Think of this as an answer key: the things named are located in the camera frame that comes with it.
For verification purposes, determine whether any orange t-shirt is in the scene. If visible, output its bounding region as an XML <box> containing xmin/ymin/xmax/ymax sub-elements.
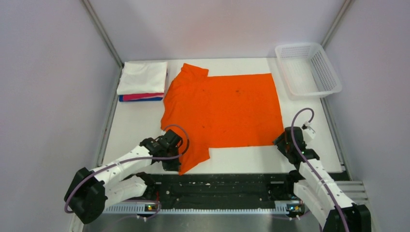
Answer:
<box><xmin>161</xmin><ymin>63</ymin><xmax>284</xmax><ymax>175</ymax></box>

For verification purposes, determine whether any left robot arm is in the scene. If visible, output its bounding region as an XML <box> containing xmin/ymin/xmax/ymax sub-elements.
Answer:
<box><xmin>64</xmin><ymin>130</ymin><xmax>189</xmax><ymax>224</ymax></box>

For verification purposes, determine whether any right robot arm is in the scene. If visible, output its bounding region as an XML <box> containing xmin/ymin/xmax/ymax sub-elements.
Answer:
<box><xmin>273</xmin><ymin>127</ymin><xmax>372</xmax><ymax>232</ymax></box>

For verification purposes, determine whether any folded magenta t-shirt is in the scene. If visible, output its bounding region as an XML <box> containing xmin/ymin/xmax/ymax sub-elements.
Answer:
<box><xmin>124</xmin><ymin>93</ymin><xmax>164</xmax><ymax>99</ymax></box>

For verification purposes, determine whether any folded blue t-shirt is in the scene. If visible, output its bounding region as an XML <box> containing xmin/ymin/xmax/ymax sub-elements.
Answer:
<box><xmin>118</xmin><ymin>95</ymin><xmax>163</xmax><ymax>102</ymax></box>

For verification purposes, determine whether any white plastic basket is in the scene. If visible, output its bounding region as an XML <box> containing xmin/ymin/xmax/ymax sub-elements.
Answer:
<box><xmin>275</xmin><ymin>43</ymin><xmax>342</xmax><ymax>101</ymax></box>

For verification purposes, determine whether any folded white t-shirt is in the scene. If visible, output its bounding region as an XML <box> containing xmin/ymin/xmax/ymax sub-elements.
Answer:
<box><xmin>117</xmin><ymin>61</ymin><xmax>168</xmax><ymax>95</ymax></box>

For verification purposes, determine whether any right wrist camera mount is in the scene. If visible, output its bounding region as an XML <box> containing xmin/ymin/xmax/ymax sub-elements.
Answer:
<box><xmin>302</xmin><ymin>122</ymin><xmax>316</xmax><ymax>143</ymax></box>

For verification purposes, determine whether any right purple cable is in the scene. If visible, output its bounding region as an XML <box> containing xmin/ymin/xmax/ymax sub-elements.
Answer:
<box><xmin>290</xmin><ymin>108</ymin><xmax>351</xmax><ymax>232</ymax></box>

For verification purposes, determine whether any purple cable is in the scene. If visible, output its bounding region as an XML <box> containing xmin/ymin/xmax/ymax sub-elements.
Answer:
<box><xmin>290</xmin><ymin>108</ymin><xmax>351</xmax><ymax>232</ymax></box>
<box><xmin>64</xmin><ymin>124</ymin><xmax>190</xmax><ymax>221</ymax></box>

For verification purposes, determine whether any white cable duct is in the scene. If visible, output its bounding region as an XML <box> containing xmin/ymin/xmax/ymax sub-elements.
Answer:
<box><xmin>103</xmin><ymin>201</ymin><xmax>304</xmax><ymax>215</ymax></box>

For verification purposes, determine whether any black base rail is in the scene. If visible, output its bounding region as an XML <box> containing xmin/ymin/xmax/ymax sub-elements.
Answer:
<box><xmin>140</xmin><ymin>170</ymin><xmax>303</xmax><ymax>210</ymax></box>

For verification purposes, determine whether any right aluminium frame post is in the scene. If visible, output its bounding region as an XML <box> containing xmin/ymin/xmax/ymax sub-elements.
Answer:
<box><xmin>321</xmin><ymin>0</ymin><xmax>355</xmax><ymax>49</ymax></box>

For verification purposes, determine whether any aluminium frame post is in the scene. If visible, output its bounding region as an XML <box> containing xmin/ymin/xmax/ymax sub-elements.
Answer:
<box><xmin>80</xmin><ymin>0</ymin><xmax>123</xmax><ymax>68</ymax></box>
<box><xmin>321</xmin><ymin>0</ymin><xmax>355</xmax><ymax>49</ymax></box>

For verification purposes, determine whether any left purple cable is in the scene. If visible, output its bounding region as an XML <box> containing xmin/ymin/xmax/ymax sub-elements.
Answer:
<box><xmin>64</xmin><ymin>124</ymin><xmax>190</xmax><ymax>221</ymax></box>

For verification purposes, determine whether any left aluminium frame post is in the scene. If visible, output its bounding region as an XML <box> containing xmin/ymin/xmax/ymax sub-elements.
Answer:
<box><xmin>80</xmin><ymin>0</ymin><xmax>123</xmax><ymax>68</ymax></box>

